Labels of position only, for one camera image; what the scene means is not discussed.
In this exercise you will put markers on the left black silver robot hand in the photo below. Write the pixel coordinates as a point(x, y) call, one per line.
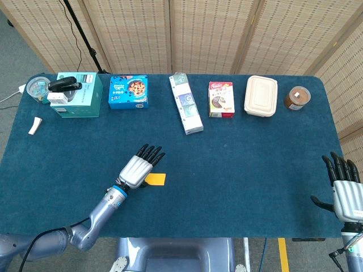
point(136, 171)

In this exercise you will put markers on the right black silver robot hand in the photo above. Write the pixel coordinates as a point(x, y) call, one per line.
point(347, 201)

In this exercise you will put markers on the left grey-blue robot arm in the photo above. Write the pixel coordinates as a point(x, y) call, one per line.
point(93, 218)

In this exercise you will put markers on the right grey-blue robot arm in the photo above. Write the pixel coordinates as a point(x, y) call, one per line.
point(354, 249)

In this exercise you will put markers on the blue felt table cover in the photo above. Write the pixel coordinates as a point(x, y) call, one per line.
point(198, 158)

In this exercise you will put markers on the blue cookie box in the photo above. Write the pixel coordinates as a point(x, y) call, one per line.
point(129, 92)

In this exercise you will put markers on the long white box pack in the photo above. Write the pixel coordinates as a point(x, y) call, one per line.
point(185, 103)

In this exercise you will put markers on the teal product box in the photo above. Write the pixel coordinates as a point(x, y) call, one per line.
point(82, 102)

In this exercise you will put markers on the grey-blue robot torso base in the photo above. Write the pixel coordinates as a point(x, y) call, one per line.
point(175, 255)

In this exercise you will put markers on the bamboo folding screen panel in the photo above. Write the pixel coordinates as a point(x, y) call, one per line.
point(346, 93)
point(48, 31)
point(136, 34)
point(210, 34)
point(295, 37)

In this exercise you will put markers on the small white box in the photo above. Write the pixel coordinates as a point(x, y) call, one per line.
point(56, 98)

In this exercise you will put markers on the white curved paper piece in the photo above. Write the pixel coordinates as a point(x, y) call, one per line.
point(34, 125)

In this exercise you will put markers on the red white chocolate box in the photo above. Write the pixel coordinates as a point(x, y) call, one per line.
point(221, 99)

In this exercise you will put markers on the white table leg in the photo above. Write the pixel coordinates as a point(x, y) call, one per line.
point(246, 253)

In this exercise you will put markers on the black stapler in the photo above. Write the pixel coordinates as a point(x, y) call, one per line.
point(63, 84)

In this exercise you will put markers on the brown jar with clear lid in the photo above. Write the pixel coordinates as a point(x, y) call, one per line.
point(297, 97)

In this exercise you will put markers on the clear plastic cup with clips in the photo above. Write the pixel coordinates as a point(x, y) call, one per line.
point(37, 89)

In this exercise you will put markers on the beige lidded food container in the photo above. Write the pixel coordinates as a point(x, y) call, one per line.
point(261, 95)

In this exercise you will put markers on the black tripod stand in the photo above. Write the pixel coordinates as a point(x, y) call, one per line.
point(82, 34)

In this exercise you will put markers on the black caster wheel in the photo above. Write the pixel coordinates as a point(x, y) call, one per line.
point(10, 24)

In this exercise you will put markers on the black bracket under table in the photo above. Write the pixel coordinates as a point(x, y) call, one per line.
point(309, 239)

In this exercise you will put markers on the grey metal bracket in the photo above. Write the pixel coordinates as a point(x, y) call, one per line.
point(119, 264)
point(240, 268)

